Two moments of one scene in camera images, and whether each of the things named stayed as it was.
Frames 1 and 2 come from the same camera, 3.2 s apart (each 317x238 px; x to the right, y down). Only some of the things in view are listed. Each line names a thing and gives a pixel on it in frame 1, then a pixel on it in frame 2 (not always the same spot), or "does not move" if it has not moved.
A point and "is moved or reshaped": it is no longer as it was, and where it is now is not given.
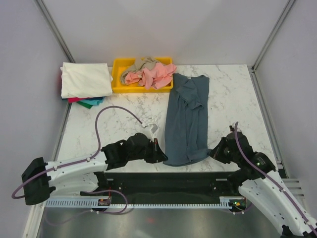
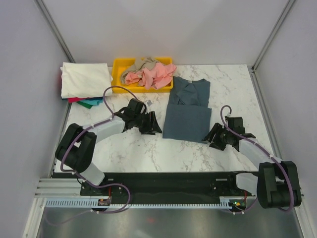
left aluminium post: (55, 30) does not move
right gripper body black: (223, 153) to (221, 138)
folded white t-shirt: (85, 80) does not move
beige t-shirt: (148, 62) does not move
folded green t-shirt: (84, 104) does not move
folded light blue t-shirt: (93, 101) does not move
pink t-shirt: (158, 77) does not move
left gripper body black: (149, 153) to (143, 123)
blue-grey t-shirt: (186, 128) is moved or reshaped
